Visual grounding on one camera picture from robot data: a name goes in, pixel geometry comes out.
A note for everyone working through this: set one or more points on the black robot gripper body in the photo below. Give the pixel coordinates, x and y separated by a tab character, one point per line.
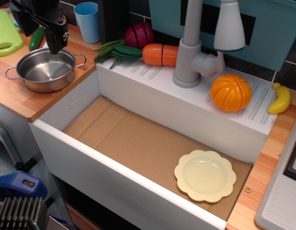
57	35

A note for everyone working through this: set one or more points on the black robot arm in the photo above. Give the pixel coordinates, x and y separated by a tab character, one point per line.
32	14

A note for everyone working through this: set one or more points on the stainless steel pot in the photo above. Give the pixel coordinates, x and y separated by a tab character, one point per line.
44	72

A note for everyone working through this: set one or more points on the white toy sink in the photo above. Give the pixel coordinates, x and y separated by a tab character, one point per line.
150	92

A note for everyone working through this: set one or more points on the black finned heat sink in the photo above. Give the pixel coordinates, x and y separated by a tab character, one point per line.
23	214

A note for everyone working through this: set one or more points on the green toy cucumber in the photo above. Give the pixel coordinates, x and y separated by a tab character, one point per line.
36	39

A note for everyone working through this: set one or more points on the blue plastic cup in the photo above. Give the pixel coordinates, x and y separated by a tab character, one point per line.
87	16

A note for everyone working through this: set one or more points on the green cutting board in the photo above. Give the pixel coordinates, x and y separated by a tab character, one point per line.
10	39

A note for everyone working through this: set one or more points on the purple toy onion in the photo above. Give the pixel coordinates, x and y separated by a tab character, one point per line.
139	35

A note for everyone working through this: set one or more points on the orange toy carrot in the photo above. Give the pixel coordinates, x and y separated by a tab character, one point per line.
151	54

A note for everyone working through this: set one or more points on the brown cardboard sheet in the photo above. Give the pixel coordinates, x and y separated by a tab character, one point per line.
147	148

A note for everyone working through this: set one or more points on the blue clamp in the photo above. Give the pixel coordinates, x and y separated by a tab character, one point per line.
20	184

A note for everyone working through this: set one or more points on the grey toy faucet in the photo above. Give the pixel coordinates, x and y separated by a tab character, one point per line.
192	63

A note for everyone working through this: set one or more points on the orange plastic pumpkin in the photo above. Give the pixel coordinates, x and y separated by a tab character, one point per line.
230	93

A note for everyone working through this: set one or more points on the pale yellow scalloped plate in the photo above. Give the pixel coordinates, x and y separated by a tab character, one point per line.
205	176

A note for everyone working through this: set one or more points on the yellow toy banana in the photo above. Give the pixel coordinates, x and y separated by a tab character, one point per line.
283	100

